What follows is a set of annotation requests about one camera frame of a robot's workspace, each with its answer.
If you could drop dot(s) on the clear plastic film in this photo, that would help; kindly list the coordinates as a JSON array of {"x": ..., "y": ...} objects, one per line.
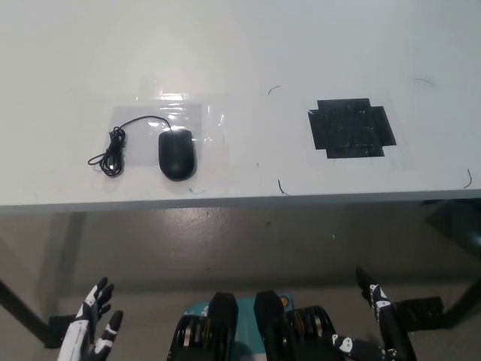
[{"x": 180, "y": 113}]

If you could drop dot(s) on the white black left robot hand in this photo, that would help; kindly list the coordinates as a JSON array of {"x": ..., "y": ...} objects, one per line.
[{"x": 77, "y": 338}]

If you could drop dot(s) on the black computer mouse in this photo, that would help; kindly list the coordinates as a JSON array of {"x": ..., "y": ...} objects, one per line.
[{"x": 176, "y": 154}]

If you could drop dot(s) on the black tape square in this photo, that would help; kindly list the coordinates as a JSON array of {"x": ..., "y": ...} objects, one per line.
[{"x": 351, "y": 129}]

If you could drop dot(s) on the dark grey floor plate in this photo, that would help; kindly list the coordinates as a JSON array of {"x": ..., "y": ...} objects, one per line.
[{"x": 458, "y": 222}]

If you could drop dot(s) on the black table leg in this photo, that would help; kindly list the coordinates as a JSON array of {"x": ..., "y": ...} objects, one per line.
[
  {"x": 464, "y": 297},
  {"x": 22, "y": 310}
]

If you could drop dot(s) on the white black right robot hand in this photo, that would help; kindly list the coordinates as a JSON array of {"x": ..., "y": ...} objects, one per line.
[{"x": 394, "y": 331}]

